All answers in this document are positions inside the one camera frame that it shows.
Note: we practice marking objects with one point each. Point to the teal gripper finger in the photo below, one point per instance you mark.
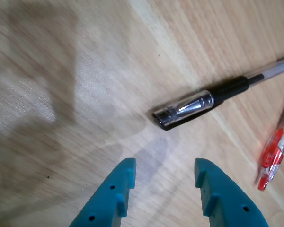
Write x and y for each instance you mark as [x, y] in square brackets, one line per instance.
[104, 196]
[229, 201]

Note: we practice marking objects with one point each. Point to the red and white pen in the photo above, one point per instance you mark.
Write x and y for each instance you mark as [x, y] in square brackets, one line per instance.
[272, 156]

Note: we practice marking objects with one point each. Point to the black pen with clear cap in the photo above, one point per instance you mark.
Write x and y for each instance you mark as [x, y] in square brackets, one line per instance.
[227, 91]

